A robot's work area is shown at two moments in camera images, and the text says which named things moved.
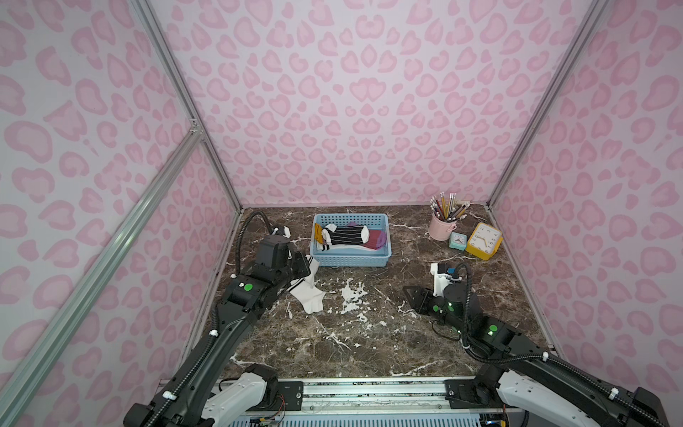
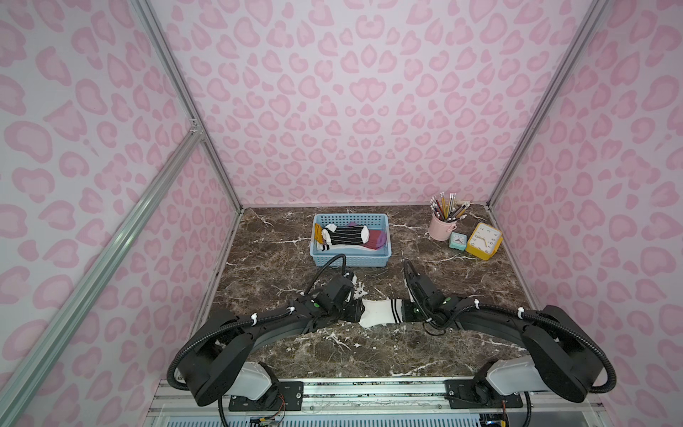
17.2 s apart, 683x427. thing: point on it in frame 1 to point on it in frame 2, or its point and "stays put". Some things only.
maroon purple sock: (377, 239) stays put
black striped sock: (345, 234) stays put
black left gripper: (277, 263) to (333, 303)
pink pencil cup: (439, 229) stays put
